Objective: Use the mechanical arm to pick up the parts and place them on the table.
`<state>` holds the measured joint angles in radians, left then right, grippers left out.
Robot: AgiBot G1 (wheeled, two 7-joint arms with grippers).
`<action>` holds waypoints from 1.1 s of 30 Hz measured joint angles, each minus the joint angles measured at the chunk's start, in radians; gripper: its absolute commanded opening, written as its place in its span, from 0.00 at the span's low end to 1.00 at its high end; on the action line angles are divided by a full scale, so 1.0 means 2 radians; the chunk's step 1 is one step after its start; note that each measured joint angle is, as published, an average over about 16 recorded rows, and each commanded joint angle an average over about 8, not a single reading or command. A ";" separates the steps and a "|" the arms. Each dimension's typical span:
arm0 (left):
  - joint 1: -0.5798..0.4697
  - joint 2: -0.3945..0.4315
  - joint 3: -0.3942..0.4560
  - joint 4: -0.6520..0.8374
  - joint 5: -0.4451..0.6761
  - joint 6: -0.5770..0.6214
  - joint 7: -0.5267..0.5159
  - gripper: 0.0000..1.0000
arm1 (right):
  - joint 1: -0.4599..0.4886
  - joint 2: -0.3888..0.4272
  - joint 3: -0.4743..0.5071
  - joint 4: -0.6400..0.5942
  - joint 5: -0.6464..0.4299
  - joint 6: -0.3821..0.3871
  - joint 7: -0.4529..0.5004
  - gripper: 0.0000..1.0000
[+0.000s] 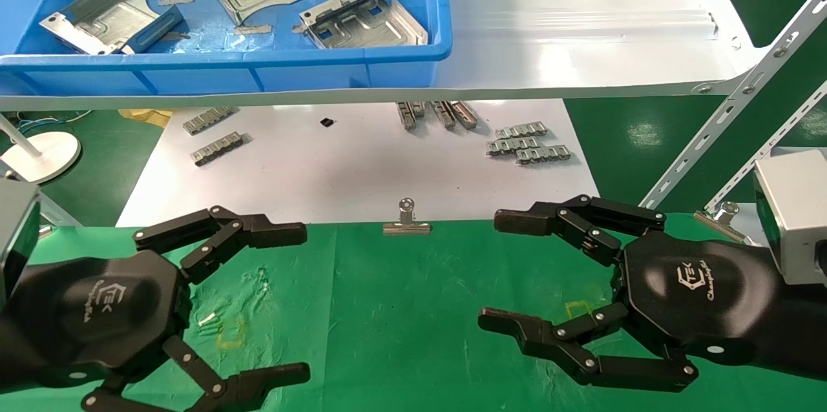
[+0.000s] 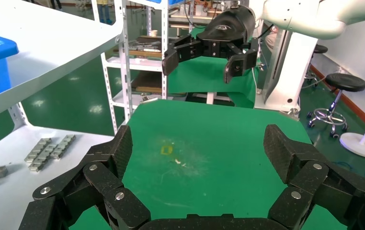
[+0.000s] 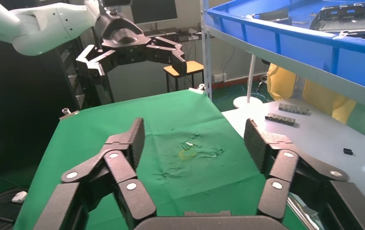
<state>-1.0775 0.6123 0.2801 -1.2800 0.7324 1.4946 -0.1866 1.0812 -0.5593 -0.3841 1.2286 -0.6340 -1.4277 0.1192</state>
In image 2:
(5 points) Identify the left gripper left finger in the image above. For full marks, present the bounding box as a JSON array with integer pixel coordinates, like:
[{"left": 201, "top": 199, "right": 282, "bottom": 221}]
[{"left": 18, "top": 125, "right": 151, "bottom": 230}]

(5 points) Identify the green cloth on background table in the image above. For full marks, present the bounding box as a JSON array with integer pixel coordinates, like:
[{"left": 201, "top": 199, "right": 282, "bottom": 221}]
[{"left": 168, "top": 27, "right": 259, "bottom": 109}]

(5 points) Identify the cluttered background workbench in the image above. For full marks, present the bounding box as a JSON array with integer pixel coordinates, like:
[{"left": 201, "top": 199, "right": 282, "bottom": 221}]
[{"left": 169, "top": 0, "right": 234, "bottom": 30}]

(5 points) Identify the white standing fan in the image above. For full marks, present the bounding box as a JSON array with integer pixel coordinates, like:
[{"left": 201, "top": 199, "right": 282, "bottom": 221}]
[{"left": 339, "top": 54, "right": 365, "bottom": 159}]

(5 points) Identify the blue floor cable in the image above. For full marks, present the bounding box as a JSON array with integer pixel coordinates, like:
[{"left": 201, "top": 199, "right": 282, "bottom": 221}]
[{"left": 332, "top": 161, "right": 365, "bottom": 179}]

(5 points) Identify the person in blue jeans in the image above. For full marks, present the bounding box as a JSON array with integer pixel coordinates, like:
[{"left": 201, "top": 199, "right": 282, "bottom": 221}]
[{"left": 96, "top": 0, "right": 112, "bottom": 25}]

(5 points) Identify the white metal shelf rack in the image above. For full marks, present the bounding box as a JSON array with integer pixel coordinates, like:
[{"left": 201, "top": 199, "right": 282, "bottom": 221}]
[{"left": 0, "top": 0, "right": 136, "bottom": 230}]

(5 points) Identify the white background storage rack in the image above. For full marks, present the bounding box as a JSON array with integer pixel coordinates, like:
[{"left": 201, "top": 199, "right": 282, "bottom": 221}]
[{"left": 90, "top": 0, "right": 172, "bottom": 110}]

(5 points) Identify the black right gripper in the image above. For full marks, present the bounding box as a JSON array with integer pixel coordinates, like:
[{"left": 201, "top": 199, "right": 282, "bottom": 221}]
[{"left": 161, "top": 6, "right": 260, "bottom": 84}]

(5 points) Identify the white robot torso column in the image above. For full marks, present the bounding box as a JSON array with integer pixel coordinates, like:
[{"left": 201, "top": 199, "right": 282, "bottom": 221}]
[{"left": 253, "top": 30, "right": 319, "bottom": 121}]

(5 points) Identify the black round stool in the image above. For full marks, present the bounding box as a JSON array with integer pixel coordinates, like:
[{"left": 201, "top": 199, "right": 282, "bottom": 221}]
[
  {"left": 306, "top": 73, "right": 365, "bottom": 139},
  {"left": 304, "top": 44, "right": 329, "bottom": 88}
]

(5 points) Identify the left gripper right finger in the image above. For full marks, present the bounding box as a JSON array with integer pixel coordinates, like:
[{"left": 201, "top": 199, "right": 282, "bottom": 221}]
[{"left": 262, "top": 124, "right": 365, "bottom": 230}]

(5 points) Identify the wooden board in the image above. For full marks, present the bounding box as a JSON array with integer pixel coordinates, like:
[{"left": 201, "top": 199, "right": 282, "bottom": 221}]
[{"left": 131, "top": 70, "right": 163, "bottom": 93}]

